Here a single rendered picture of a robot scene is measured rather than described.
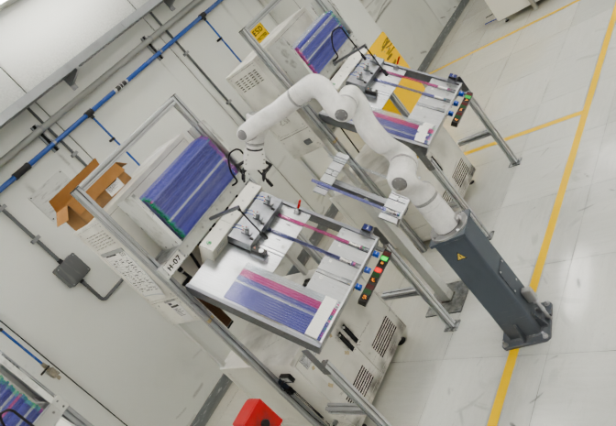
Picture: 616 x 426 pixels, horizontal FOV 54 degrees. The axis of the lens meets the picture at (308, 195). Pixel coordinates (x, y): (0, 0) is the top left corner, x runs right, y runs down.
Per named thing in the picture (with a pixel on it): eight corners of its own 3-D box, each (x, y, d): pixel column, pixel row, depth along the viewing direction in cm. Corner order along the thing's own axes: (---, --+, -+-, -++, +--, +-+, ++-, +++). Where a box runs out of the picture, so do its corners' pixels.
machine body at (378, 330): (412, 333, 356) (348, 260, 337) (366, 440, 314) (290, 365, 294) (337, 340, 404) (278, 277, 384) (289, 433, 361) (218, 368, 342)
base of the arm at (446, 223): (469, 207, 278) (447, 178, 272) (464, 234, 264) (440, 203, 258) (434, 221, 289) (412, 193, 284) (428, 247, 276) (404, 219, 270)
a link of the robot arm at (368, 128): (399, 191, 267) (403, 171, 279) (421, 179, 260) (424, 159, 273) (325, 106, 252) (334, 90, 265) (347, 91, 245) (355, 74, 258)
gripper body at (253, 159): (264, 143, 281) (263, 165, 285) (242, 143, 278) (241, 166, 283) (267, 147, 274) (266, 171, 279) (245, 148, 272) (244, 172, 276)
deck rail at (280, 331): (321, 351, 274) (322, 344, 269) (319, 355, 273) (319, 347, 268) (189, 289, 295) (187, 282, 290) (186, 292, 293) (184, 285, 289)
